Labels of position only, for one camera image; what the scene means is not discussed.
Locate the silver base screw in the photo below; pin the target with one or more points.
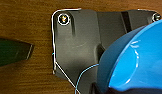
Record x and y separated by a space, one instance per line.
63 19
157 17

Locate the blue bowl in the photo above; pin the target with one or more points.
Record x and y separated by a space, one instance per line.
137 60

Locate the green wooden foosball table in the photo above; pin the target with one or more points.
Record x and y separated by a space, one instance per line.
12 51

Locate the black and grey robot base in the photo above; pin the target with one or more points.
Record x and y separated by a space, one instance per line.
80 40

